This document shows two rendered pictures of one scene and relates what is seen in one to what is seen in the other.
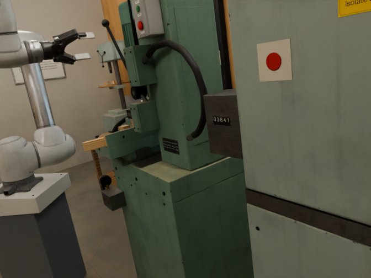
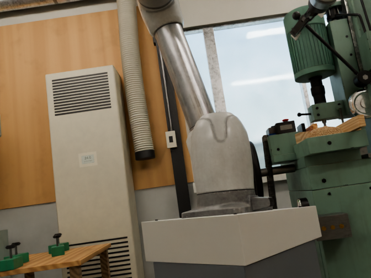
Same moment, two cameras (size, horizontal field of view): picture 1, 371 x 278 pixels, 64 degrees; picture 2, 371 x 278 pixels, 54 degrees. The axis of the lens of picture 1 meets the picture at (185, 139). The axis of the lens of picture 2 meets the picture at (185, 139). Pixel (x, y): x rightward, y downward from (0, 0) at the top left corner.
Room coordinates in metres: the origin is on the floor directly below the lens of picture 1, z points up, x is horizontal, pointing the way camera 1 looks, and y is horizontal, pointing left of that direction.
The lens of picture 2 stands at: (1.01, 1.76, 0.75)
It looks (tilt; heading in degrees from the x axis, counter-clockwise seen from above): 9 degrees up; 307
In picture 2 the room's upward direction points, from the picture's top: 8 degrees counter-clockwise
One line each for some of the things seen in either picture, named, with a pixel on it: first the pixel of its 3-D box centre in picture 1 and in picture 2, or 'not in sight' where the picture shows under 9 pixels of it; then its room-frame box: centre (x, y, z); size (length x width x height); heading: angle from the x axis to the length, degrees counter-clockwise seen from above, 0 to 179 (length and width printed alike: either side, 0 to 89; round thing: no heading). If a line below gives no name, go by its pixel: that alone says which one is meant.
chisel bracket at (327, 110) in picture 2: not in sight; (327, 113); (1.46, 0.12, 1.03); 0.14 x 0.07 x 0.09; 34
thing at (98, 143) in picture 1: (138, 132); (335, 133); (1.41, 0.22, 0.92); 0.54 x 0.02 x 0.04; 124
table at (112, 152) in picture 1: (150, 133); (304, 152); (1.57, 0.18, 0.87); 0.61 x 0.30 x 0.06; 124
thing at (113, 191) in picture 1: (113, 198); (328, 226); (1.45, 0.42, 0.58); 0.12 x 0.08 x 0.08; 34
